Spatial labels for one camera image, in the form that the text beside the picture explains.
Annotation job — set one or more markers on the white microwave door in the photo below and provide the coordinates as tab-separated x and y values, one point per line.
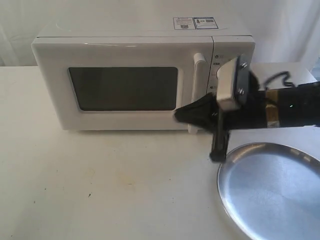
123	83

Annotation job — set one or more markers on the white curtain backdrop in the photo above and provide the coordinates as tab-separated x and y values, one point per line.
283	30

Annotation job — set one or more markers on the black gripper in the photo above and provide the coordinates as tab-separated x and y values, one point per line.
206	114

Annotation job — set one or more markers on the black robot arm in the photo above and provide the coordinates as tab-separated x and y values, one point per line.
290	106

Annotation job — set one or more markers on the blue white warning sticker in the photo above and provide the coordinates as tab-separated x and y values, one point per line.
195	23

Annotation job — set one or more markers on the round silver metal plate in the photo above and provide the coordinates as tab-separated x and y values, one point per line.
271	191

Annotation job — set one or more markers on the white microwave oven body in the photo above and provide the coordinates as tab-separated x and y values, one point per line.
226	46

